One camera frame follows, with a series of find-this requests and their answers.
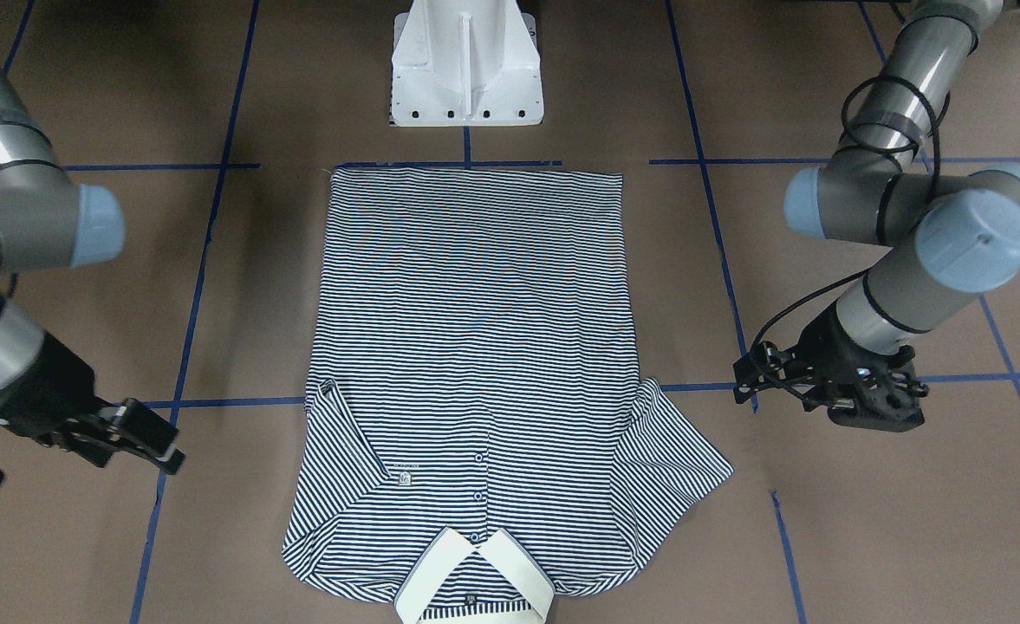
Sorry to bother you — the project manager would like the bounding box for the white camera mast base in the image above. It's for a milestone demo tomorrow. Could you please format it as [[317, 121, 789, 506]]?
[[388, 1, 545, 127]]

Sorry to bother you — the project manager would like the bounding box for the navy white striped polo shirt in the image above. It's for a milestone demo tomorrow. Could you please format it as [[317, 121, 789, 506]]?
[[283, 167, 734, 623]]

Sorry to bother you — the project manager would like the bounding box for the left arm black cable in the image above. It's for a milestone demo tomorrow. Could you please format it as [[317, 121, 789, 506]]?
[[748, 74, 952, 382]]

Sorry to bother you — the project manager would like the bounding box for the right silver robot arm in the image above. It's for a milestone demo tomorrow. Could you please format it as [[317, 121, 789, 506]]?
[[0, 66, 185, 485]]

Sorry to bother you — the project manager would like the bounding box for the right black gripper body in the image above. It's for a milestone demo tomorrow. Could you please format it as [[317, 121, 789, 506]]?
[[0, 335, 111, 485]]

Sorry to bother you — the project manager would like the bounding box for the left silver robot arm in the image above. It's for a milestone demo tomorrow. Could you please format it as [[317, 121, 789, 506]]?
[[732, 1, 1020, 432]]

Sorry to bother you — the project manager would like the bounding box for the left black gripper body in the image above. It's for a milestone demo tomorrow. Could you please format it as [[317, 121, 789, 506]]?
[[791, 304, 929, 432]]

